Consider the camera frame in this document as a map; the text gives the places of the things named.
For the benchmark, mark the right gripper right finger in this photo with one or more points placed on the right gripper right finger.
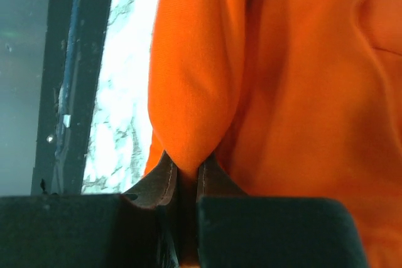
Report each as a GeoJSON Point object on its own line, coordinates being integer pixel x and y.
{"type": "Point", "coordinates": [214, 181]}

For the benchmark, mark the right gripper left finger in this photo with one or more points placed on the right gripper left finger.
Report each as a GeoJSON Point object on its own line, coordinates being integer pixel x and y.
{"type": "Point", "coordinates": [158, 187]}

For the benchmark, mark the orange t shirt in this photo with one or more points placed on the orange t shirt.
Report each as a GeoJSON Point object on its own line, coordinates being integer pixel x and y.
{"type": "Point", "coordinates": [295, 98]}

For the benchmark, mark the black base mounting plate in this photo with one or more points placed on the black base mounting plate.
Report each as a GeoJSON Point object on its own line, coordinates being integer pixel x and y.
{"type": "Point", "coordinates": [75, 36]}

